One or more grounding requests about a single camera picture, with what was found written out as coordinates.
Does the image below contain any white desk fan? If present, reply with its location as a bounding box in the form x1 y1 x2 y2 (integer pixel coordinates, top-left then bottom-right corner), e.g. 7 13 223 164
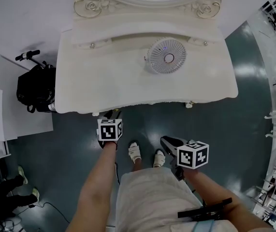
144 37 188 75

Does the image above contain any white ornate dressing table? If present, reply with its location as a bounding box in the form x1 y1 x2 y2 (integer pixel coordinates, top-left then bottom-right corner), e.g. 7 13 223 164
55 15 239 117

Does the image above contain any oval mirror with ornate frame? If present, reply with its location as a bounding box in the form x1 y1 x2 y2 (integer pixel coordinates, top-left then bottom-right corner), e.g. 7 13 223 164
73 0 235 19

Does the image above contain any person's right white sandal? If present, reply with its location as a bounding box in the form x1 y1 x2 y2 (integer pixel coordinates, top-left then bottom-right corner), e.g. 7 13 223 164
153 149 166 168

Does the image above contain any black backpack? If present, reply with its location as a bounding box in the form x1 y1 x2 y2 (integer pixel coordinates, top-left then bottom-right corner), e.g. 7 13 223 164
16 65 57 113

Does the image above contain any person's white sandal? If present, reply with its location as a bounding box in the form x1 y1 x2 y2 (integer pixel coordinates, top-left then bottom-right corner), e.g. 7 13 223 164
153 149 166 168
128 142 142 164

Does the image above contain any person's white dress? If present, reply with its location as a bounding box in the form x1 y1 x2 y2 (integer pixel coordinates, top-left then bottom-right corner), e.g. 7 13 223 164
107 167 240 232

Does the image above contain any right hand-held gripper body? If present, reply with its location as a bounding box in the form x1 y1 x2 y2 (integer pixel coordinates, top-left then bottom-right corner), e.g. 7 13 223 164
170 141 209 182

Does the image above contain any person's left forearm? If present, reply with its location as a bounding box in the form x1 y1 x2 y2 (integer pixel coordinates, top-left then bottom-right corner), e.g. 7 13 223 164
66 141 118 232

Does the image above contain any light blue neck strap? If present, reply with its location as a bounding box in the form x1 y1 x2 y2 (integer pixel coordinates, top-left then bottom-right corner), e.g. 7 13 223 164
192 220 216 232

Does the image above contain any black cable with adapter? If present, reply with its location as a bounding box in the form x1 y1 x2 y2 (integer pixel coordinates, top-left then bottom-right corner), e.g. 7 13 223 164
14 201 71 225

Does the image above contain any person's right forearm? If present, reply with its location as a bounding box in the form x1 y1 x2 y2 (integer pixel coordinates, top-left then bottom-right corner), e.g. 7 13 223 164
183 168 274 232

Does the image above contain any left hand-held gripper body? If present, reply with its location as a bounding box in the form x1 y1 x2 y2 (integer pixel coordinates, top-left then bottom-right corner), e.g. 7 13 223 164
96 118 124 151

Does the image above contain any silver scooter suitcase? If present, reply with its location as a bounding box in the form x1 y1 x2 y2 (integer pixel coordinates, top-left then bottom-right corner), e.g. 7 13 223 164
15 49 58 113

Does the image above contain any person's left white sandal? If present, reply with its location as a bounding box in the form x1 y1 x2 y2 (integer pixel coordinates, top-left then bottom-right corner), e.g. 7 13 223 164
128 142 142 164

